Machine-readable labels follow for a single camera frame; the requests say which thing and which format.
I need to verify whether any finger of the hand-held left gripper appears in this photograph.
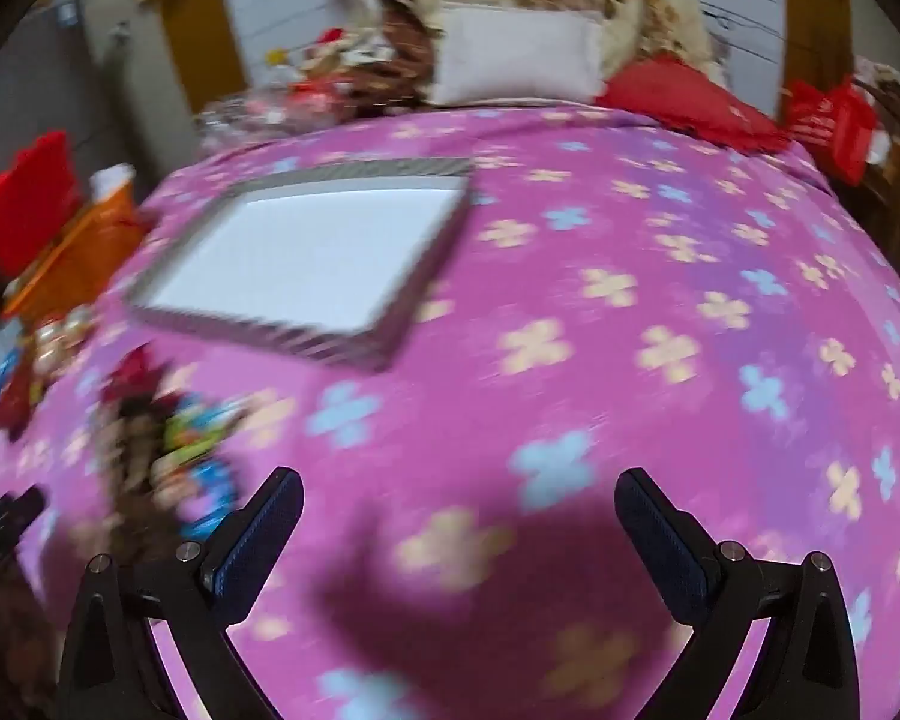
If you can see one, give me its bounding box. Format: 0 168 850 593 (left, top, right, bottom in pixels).
0 486 48 578

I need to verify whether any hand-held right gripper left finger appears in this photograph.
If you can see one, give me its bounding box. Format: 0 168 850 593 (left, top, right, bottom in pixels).
58 467 305 720

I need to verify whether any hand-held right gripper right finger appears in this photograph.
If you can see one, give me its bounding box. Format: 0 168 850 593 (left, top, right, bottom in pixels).
616 467 863 720

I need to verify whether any brown bow hair accessory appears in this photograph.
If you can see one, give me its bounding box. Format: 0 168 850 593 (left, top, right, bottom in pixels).
94 397 173 533

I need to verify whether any red bow hair clip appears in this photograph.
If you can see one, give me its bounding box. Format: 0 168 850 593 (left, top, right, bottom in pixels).
97 345 170 406

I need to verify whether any striped tray with white bottom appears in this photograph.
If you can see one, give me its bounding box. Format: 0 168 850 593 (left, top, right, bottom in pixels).
125 157 477 374

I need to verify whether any colourful snowflake hair clip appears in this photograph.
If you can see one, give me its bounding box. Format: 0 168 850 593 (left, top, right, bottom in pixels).
161 390 248 466

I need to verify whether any pink floral blanket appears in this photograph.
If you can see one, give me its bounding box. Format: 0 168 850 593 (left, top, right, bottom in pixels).
0 97 900 720

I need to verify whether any orange plastic basket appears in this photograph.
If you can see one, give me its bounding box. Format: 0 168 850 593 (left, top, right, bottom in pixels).
4 184 147 320

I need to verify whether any red cloth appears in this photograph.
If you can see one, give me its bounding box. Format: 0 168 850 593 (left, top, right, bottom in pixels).
0 131 83 278

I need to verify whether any clear plastic candy bag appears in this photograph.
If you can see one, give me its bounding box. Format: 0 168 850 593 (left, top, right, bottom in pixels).
195 26 391 147

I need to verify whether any red cushion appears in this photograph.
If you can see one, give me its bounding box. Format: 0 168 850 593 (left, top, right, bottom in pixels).
594 56 792 155

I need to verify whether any red shopping bag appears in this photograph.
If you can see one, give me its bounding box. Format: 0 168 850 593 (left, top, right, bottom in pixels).
784 75 880 188

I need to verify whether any wooden chair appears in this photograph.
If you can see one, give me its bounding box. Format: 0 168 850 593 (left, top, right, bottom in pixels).
851 56 900 271

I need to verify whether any white pillow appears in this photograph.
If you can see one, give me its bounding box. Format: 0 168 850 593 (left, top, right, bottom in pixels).
426 4 608 107

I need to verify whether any blue bead bracelet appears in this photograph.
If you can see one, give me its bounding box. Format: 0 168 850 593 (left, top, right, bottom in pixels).
176 457 245 537

